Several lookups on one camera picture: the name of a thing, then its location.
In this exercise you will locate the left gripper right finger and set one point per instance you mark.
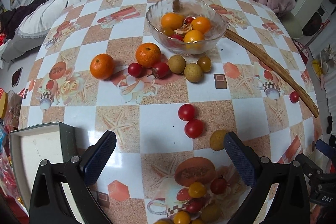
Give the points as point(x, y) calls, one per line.
point(242, 158)

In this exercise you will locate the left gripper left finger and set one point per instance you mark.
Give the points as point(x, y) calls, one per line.
point(96, 156)

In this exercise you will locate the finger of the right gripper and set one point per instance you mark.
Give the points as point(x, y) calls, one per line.
point(326, 149)

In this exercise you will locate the brown longan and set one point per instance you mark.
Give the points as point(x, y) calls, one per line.
point(177, 64)
point(193, 73)
point(217, 140)
point(211, 213)

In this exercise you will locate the red cherry tomato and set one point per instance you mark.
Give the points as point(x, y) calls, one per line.
point(218, 186)
point(135, 69)
point(186, 112)
point(194, 128)
point(195, 205)

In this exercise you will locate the yellow cherry tomato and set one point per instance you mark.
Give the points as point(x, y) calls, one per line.
point(182, 217)
point(197, 190)

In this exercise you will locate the green box lid tray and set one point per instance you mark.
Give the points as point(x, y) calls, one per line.
point(53, 141)

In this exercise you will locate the red tomato near stick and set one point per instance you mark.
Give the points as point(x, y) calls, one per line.
point(294, 97)

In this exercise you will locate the long wooden stick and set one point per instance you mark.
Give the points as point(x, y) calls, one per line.
point(276, 67)

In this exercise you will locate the left mandarin orange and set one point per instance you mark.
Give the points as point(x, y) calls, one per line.
point(102, 66)

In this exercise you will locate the mandarin orange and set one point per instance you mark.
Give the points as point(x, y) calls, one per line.
point(102, 66)
point(148, 54)

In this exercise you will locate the brown longan front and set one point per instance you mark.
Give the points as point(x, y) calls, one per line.
point(193, 73)

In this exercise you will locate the yellow-brown cherry tomato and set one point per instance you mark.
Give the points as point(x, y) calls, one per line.
point(205, 64)

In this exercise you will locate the red hawthorn fruit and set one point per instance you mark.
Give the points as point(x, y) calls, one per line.
point(160, 70)

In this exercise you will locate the right mandarin orange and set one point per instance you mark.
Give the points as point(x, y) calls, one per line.
point(148, 54)

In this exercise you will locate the orange in bowl front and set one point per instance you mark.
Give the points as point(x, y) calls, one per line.
point(192, 39)

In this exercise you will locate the orange in bowl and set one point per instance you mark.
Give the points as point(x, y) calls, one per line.
point(172, 20)
point(201, 24)
point(192, 39)

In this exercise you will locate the orange in bowl right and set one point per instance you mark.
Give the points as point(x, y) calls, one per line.
point(201, 24)

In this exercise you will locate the orange in bowl left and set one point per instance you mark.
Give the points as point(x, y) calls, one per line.
point(172, 20)

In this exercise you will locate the glass fruit bowl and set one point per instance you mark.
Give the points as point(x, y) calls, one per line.
point(190, 9)

